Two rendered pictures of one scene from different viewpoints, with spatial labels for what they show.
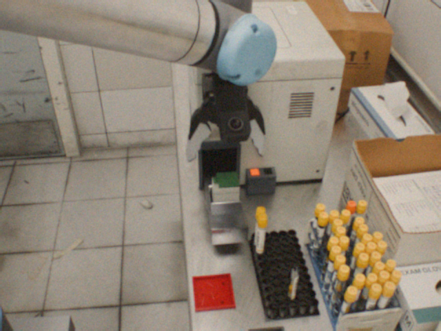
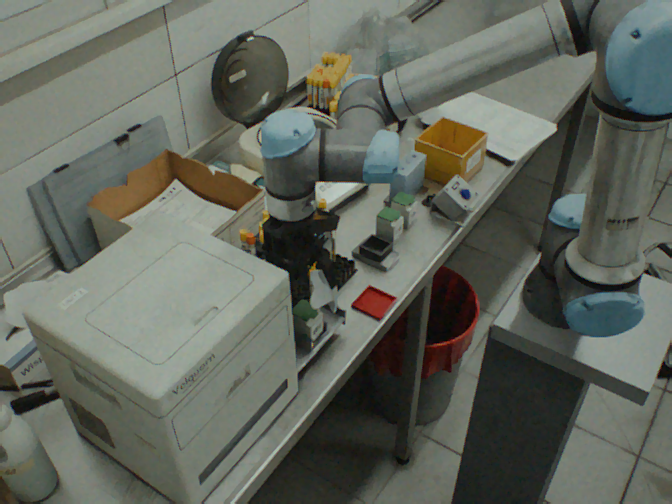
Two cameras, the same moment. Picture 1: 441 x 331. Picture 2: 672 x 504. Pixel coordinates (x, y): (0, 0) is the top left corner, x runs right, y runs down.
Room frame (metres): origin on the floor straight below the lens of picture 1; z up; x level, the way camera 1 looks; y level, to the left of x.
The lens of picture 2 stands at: (1.23, 0.56, 1.86)
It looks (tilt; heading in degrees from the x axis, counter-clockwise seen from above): 42 degrees down; 222
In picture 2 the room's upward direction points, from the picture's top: 1 degrees counter-clockwise
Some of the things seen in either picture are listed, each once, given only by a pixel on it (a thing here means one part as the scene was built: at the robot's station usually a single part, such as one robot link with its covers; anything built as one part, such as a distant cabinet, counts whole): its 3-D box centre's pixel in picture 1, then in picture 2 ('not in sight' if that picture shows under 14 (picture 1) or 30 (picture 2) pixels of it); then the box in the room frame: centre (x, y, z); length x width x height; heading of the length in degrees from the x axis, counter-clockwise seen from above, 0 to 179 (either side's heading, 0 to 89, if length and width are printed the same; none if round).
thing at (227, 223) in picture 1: (223, 194); (300, 341); (0.66, -0.02, 0.92); 0.21 x 0.07 x 0.05; 6
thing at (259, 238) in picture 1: (284, 255); (316, 266); (0.50, -0.12, 0.93); 0.17 x 0.09 x 0.11; 7
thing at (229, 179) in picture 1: (226, 180); (305, 311); (0.64, -0.02, 0.98); 0.05 x 0.04 x 0.01; 96
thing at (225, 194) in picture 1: (225, 193); (306, 323); (0.64, -0.02, 0.95); 0.05 x 0.04 x 0.06; 96
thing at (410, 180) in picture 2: not in sight; (407, 180); (0.14, -0.15, 0.92); 0.10 x 0.07 x 0.10; 8
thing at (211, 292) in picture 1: (213, 292); (374, 302); (0.47, 0.00, 0.88); 0.07 x 0.07 x 0.01; 6
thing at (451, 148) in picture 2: not in sight; (450, 153); (-0.02, -0.14, 0.92); 0.13 x 0.13 x 0.10; 3
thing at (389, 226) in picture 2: not in sight; (389, 225); (0.28, -0.10, 0.91); 0.05 x 0.04 x 0.07; 96
